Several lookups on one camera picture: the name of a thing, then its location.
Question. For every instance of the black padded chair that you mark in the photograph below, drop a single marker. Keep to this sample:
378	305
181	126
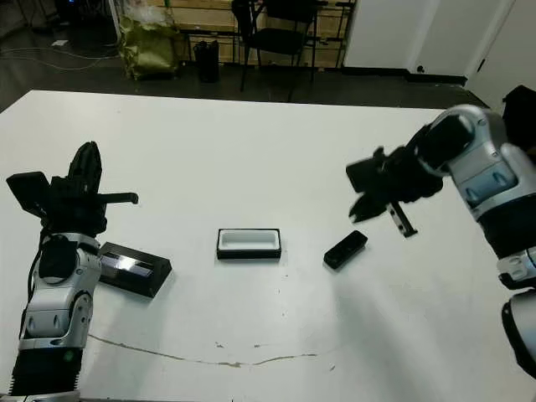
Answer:
521	113

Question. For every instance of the black box white lining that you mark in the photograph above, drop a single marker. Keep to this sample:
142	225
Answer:
248	244

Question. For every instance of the black computer tower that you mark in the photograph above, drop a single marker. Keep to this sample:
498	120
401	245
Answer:
69	10

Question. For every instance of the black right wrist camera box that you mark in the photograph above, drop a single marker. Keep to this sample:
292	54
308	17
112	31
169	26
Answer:
363	173

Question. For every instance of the black mesh office chair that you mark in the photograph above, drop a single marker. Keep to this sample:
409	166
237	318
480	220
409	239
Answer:
278	39

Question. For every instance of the white-legged office desk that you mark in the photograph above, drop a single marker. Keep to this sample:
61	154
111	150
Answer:
114	21

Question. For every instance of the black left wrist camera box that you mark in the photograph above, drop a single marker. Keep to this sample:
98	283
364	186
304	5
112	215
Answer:
27	190

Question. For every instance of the white paper sheet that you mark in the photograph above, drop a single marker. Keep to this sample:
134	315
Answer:
60	42

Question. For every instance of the black handheld camera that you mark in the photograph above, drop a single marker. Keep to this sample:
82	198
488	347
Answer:
345	250

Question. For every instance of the yellow-green plastic sack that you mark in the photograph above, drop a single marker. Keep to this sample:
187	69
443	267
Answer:
146	46

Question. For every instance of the black glossy box lid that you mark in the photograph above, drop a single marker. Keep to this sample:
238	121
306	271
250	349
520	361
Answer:
134	268

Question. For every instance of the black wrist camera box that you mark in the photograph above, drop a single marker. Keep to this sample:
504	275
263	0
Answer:
363	173
27	190

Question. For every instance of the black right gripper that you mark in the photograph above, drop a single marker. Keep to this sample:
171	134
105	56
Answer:
406	180

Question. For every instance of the stacked wooden crates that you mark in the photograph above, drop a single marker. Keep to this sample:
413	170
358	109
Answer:
218	17

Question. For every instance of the white door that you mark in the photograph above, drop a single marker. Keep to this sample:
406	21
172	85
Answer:
511	42

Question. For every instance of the small black bin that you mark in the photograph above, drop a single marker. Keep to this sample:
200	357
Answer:
207	63

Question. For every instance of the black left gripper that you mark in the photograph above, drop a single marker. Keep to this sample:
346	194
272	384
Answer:
75	213

